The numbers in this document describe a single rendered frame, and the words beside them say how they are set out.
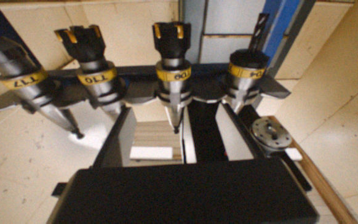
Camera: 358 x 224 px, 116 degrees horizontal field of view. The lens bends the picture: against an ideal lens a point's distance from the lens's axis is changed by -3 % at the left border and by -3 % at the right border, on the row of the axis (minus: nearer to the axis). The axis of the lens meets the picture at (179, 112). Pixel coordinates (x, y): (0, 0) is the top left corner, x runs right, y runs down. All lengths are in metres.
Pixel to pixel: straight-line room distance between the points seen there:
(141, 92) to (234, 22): 0.66
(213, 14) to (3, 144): 0.98
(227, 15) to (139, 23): 0.64
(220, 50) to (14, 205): 1.11
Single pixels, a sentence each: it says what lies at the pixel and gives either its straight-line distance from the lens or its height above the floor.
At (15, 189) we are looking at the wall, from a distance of 0.77.
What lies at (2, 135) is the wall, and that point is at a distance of 0.72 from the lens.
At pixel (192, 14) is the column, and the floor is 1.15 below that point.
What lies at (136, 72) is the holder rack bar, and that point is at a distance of 0.24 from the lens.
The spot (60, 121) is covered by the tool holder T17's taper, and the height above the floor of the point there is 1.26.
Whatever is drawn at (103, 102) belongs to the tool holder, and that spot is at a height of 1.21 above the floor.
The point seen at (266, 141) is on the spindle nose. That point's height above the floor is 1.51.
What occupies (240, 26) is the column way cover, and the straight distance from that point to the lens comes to 0.80.
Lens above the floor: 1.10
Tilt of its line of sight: 43 degrees up
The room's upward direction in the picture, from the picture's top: 179 degrees clockwise
